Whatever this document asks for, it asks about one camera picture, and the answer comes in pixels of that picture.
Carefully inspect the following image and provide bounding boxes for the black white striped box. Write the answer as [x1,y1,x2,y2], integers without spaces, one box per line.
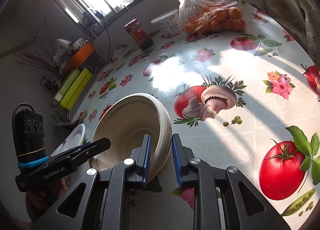
[66,74,98,122]

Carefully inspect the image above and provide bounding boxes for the patterned cream curtain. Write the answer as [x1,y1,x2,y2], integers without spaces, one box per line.
[260,0,320,63]

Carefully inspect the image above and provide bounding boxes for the white plastic tub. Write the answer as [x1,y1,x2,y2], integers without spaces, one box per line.
[151,9,183,38]

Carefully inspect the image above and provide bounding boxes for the black power adapter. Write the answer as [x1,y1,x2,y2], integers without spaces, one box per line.
[84,8,103,21]

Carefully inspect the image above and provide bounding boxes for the floral vegetable print tablecloth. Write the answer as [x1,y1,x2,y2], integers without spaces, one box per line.
[54,0,320,230]

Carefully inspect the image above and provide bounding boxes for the flat green white box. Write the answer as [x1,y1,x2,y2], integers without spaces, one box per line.
[51,69,82,103]

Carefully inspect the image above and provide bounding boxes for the dry branches with red buds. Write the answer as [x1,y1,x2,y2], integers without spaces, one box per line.
[11,15,63,76]

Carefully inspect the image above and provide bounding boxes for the white cable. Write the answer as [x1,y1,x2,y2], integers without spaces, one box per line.
[90,24,102,44]

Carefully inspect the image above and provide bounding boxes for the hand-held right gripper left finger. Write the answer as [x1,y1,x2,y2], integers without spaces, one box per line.
[31,134,152,230]

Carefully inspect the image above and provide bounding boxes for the pile of oranges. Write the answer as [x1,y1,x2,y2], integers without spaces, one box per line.
[184,5,247,36]

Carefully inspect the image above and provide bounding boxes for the person's left hand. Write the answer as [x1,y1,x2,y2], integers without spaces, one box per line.
[25,178,70,222]

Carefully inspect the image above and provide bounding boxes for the white foam plate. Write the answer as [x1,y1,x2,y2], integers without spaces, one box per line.
[51,124,86,160]

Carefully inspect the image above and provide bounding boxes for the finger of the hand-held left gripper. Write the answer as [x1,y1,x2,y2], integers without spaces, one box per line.
[51,141,92,161]
[62,137,112,168]

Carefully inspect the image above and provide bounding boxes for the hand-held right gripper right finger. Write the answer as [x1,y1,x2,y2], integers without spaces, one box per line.
[171,133,290,230]

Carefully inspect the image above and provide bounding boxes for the red label sauce jar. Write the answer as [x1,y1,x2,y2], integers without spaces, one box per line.
[124,18,153,50]

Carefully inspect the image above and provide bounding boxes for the orange box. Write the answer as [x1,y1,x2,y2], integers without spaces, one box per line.
[61,43,97,74]

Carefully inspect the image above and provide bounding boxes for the black cable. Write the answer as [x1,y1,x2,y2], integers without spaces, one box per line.
[102,19,112,64]

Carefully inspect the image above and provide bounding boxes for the lime green box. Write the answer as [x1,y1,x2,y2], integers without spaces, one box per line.
[59,68,93,111]

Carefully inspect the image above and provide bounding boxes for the window with metal bars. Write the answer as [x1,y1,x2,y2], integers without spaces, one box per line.
[52,0,175,33]

